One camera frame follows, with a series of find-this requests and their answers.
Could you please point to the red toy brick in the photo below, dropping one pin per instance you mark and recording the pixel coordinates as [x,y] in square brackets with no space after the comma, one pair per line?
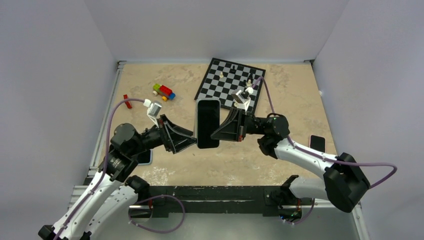
[127,102]

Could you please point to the colourful toy brick car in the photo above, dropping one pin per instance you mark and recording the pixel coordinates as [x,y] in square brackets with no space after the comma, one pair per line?
[163,91]

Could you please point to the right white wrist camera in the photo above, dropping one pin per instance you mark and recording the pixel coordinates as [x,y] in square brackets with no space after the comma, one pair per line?
[243,97]

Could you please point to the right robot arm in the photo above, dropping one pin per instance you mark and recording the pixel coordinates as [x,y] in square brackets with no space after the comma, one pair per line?
[340,178]

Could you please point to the phone in pink case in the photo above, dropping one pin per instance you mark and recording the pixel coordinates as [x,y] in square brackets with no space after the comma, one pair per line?
[317,143]

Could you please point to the white chess piece right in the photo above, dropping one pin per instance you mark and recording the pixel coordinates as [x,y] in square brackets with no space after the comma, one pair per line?
[248,83]

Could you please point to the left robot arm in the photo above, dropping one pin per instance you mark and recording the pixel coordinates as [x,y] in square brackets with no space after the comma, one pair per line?
[113,188]

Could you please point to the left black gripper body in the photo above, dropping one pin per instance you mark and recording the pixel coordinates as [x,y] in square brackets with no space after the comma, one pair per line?
[165,138]

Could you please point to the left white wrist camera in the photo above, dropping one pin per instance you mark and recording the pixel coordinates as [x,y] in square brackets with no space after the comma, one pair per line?
[153,109]

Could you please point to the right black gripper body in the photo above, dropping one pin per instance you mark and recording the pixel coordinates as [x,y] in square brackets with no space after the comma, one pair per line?
[243,124]

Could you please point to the black chess piece right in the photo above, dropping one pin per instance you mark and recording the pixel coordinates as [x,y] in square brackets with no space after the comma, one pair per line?
[250,76]

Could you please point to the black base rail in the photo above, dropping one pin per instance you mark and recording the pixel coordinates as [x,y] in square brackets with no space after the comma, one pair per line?
[268,201]

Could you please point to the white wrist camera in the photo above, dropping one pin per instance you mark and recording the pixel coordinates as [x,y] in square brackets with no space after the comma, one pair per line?
[153,109]
[243,97]

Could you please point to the black grey chessboard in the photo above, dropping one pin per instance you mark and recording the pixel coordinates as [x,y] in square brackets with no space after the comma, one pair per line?
[212,86]

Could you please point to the clear phone case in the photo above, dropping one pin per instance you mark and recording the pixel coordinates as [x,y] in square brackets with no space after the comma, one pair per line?
[207,117]

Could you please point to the black phone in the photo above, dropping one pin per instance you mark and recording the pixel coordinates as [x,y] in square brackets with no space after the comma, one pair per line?
[207,144]

